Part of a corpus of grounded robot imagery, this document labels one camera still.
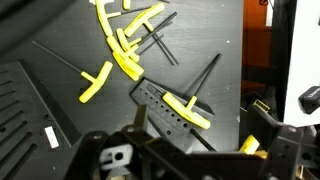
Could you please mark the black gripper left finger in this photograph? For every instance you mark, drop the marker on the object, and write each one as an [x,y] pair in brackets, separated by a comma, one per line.
[136,133]

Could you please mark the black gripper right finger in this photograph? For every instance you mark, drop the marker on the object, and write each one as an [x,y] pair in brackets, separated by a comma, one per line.
[287,146]

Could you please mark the black yellow-key stand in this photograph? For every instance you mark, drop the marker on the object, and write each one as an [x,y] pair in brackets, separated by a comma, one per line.
[168,123]

